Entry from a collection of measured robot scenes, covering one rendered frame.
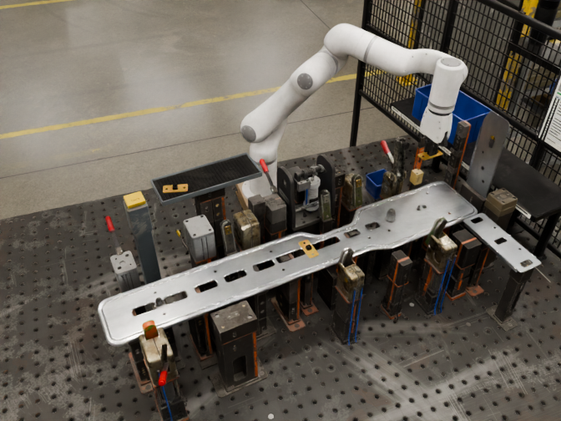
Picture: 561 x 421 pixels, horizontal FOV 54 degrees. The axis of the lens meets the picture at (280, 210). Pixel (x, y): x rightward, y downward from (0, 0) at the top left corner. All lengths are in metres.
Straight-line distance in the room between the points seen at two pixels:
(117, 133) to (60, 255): 2.14
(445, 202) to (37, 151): 3.16
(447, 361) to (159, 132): 3.02
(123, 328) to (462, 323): 1.20
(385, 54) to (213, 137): 2.62
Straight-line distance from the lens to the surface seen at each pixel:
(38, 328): 2.22
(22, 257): 2.52
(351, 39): 1.84
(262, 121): 2.14
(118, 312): 1.77
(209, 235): 1.81
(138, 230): 1.94
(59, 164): 4.25
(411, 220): 2.05
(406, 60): 1.80
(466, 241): 2.05
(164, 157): 4.10
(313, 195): 2.02
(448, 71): 1.75
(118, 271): 1.81
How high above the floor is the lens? 2.34
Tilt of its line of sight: 41 degrees down
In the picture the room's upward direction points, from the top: straight up
